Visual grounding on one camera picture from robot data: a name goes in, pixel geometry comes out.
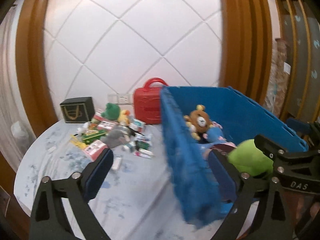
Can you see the pink red medicine box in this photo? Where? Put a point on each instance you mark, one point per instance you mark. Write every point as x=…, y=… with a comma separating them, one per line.
x=106, y=125

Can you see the green medicine box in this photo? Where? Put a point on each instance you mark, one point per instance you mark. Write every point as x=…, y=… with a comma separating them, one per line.
x=93, y=135

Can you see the small white box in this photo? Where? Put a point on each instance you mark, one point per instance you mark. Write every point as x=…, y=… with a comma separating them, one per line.
x=116, y=163

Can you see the grey plush toy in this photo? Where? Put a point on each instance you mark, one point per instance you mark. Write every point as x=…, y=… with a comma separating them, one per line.
x=116, y=137

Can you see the brown bear plush toy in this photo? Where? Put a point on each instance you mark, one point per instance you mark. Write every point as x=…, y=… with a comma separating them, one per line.
x=198, y=122

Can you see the pink white medicine box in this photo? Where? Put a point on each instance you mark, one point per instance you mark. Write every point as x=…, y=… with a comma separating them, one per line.
x=95, y=149

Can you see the white plush toy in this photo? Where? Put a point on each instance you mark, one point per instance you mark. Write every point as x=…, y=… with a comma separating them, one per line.
x=83, y=129

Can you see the pink white tube box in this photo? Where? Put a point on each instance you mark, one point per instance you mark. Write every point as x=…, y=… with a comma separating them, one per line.
x=144, y=153

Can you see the black gift box gold print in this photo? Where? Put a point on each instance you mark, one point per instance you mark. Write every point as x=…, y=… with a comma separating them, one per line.
x=78, y=110

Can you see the lime green large plush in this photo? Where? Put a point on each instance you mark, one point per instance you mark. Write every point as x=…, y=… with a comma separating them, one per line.
x=246, y=157

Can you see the yellow duck plush toy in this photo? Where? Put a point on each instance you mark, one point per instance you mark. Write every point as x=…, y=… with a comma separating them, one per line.
x=123, y=118

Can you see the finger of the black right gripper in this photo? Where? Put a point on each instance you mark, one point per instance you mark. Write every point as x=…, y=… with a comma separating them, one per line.
x=297, y=171

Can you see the yellow plastic toy figure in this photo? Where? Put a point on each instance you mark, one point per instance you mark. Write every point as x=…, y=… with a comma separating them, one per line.
x=78, y=143

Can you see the white teal medicine box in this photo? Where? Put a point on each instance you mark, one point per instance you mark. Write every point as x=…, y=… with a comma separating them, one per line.
x=137, y=125

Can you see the blue plastic storage crate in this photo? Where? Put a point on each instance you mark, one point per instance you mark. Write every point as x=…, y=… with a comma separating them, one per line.
x=238, y=118

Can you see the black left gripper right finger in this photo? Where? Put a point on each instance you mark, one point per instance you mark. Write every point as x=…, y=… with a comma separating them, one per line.
x=259, y=209

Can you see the green frog plush toy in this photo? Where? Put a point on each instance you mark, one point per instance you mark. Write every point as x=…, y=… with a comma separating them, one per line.
x=111, y=112

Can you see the red plastic carry case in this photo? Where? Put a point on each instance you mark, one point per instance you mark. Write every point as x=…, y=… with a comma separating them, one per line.
x=146, y=101

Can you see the blue plush toy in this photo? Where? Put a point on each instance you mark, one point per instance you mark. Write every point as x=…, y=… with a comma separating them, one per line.
x=216, y=139

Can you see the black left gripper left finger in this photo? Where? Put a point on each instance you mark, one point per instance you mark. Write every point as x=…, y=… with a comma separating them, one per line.
x=48, y=216

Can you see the white wall socket strip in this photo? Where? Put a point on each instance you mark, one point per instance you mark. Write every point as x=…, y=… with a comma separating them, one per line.
x=120, y=99

